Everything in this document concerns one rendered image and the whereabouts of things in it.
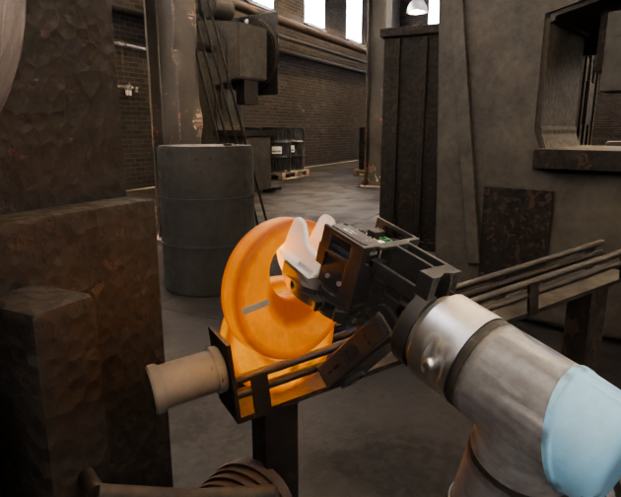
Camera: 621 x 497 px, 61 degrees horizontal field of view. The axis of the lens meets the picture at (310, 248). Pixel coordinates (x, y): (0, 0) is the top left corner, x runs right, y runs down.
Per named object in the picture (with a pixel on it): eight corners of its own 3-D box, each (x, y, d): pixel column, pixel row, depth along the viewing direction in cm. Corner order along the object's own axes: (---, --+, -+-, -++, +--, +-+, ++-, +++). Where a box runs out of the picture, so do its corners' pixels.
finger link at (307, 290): (310, 253, 54) (367, 293, 48) (307, 268, 55) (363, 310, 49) (272, 259, 51) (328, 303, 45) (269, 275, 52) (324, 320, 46)
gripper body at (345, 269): (377, 213, 51) (478, 269, 43) (357, 290, 54) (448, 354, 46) (316, 221, 46) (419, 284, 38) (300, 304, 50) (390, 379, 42)
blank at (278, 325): (323, 203, 62) (343, 206, 59) (335, 324, 66) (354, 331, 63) (208, 234, 52) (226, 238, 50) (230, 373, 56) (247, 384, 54)
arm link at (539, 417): (568, 543, 32) (620, 445, 28) (431, 427, 40) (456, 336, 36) (624, 482, 37) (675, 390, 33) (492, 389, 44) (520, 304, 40)
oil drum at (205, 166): (143, 289, 326) (132, 143, 307) (203, 267, 378) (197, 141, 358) (221, 304, 300) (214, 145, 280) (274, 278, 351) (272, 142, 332)
